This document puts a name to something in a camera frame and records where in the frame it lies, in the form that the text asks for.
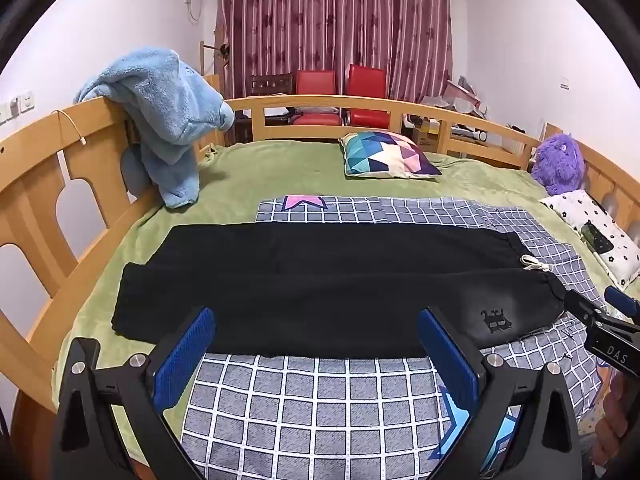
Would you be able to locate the white wall outlet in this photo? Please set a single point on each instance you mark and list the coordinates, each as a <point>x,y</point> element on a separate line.
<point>565,83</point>

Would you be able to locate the wooden coat rack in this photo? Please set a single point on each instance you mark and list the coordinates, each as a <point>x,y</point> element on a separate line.
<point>220,60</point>

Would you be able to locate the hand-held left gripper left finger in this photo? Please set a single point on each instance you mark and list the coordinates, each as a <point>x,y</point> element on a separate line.
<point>184,357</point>

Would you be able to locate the person's right hand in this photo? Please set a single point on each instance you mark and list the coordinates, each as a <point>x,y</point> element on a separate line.
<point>617,420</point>

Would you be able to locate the white floral pillow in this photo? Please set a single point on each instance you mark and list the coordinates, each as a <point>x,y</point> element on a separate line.
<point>570,210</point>

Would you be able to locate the dark wooden chair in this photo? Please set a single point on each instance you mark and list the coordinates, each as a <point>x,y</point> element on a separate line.
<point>270,84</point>

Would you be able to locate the pile of papers and boxes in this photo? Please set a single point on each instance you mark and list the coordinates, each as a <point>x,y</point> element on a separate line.
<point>457,95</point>

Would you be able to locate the geometric patterned pillow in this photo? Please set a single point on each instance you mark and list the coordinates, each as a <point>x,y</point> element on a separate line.
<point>387,155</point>

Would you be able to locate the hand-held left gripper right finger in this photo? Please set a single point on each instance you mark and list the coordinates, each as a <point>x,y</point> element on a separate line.
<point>450,360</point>

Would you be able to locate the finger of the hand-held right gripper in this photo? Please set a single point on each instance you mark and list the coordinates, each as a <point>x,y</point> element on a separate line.
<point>582,307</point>
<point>622,301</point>

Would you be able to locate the purple plush toy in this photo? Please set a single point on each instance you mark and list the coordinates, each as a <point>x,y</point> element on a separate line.
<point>557,165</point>

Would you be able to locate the green fleece blanket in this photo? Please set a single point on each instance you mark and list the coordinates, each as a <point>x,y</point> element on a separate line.
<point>240,175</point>

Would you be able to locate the wooden bed frame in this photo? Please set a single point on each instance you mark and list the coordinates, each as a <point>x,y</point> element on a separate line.
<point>30,170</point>

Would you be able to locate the blue plush robe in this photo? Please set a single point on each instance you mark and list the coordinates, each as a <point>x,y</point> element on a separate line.
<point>160,110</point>

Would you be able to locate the grey checked bed sheet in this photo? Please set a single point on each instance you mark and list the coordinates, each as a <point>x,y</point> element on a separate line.
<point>300,410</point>

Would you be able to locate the maroon patterned curtain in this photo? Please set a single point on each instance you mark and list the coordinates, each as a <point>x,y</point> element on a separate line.
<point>335,15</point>

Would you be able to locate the cardboard box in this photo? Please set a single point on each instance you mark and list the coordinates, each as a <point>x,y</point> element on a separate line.
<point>425,136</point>

